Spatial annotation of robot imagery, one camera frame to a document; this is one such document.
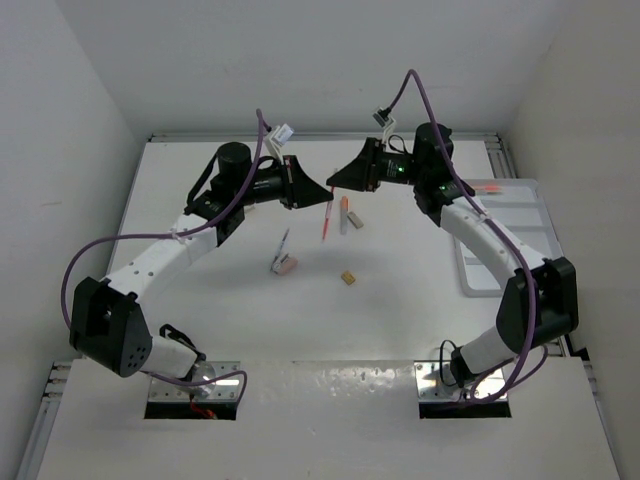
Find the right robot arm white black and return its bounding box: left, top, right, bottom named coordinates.
left=327, top=123, right=579, bottom=388

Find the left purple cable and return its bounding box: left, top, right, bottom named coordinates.
left=60, top=108, right=281, bottom=396

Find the metal mounting plate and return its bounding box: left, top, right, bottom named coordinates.
left=414, top=361, right=506, bottom=405
left=148, top=361, right=243, bottom=403

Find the tan eraser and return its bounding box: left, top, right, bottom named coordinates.
left=341, top=271, right=356, bottom=285

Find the metal mounting plate left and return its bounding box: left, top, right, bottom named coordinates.
left=148, top=361, right=243, bottom=403

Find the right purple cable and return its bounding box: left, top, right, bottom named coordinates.
left=384, top=68, right=549, bottom=404

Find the grey brown eraser block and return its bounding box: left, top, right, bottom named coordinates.
left=347, top=211, right=364, bottom=229

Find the orange capped grey marker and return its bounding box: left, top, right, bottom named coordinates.
left=340, top=196, right=349, bottom=235

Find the purple cable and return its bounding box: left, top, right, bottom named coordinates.
left=60, top=108, right=281, bottom=396
left=384, top=68, right=549, bottom=404

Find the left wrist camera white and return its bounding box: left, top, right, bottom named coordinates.
left=265, top=123, right=294, bottom=159

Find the white compartment tray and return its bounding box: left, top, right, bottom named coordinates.
left=453, top=179, right=563, bottom=298

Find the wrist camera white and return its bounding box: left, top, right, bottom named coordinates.
left=265, top=123, right=294, bottom=159
left=372, top=107, right=397, bottom=145

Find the pink red highlighter pen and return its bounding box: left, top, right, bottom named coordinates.
left=321, top=186, right=335, bottom=243

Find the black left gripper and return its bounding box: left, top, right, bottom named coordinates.
left=234, top=154, right=331, bottom=209

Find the orange highlighter pen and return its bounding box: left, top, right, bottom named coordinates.
left=473, top=185, right=503, bottom=195

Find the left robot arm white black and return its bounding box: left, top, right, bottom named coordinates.
left=69, top=142, right=333, bottom=384

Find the metal mounting plate right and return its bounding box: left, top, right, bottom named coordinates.
left=414, top=361, right=506, bottom=405

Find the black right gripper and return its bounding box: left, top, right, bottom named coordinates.
left=326, top=138, right=426, bottom=192

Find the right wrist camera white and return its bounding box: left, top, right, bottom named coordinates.
left=372, top=107, right=397, bottom=145

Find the dark purple highlighter pen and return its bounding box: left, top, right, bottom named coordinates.
left=273, top=228, right=290, bottom=264

